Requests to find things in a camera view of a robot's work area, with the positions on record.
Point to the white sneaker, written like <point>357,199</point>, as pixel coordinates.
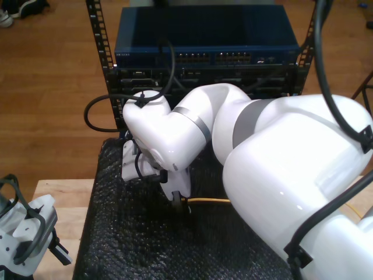
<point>5,19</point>

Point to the dark wooden chair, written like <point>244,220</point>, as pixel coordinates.
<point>358,90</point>

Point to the small blue object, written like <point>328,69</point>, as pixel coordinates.
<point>362,5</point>

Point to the black perforated rack post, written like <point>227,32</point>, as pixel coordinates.
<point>100,29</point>
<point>306,55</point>

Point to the black bubble wrap mat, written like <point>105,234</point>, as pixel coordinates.
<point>131,233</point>

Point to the blue network switch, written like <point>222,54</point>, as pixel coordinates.
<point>204,26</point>

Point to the black rack server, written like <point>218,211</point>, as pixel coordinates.
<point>140,78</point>

